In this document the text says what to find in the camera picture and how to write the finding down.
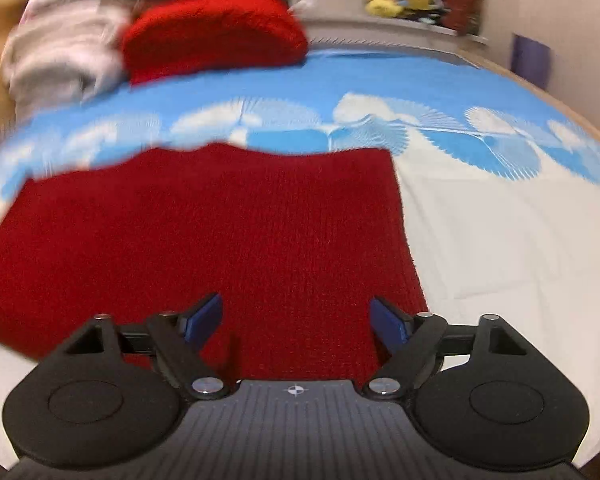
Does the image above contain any blue white patterned bedsheet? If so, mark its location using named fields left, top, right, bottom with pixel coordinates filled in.
left=0, top=50, right=600, bottom=465

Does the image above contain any dark red knit sweater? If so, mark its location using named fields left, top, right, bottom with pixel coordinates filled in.
left=0, top=144, right=426, bottom=382

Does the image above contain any dark red bag on shelf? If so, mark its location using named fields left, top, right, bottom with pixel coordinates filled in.
left=441, top=0, right=482, bottom=36

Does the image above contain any folded beige blanket stack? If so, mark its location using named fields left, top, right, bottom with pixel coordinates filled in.
left=1, top=0, right=133, bottom=117

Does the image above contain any folded red knit garment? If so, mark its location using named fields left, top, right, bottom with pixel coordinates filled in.
left=121, top=0, right=309, bottom=86

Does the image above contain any purple box by wall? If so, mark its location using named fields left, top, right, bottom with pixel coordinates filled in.
left=509, top=35, right=552, bottom=90

